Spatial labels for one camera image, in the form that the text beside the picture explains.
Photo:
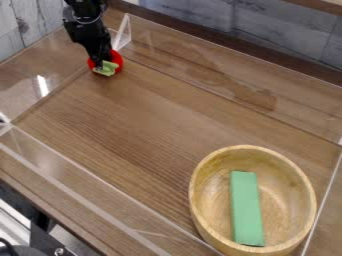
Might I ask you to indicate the wooden oval bowl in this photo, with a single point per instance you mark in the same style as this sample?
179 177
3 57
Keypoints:
286 194

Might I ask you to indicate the clear acrylic tray enclosure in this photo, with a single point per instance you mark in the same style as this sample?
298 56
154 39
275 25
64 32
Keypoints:
100 149

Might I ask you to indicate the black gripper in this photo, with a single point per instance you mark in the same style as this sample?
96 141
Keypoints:
90 33

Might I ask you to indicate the green rectangular block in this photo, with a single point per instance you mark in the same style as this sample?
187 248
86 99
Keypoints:
246 213

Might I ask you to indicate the red felt fruit green leaf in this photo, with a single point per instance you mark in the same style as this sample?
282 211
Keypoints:
111 67

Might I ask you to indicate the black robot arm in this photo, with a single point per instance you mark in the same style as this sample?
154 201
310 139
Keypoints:
84 8

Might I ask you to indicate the black clamp with cable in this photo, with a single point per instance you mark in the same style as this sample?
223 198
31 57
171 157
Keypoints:
28 240

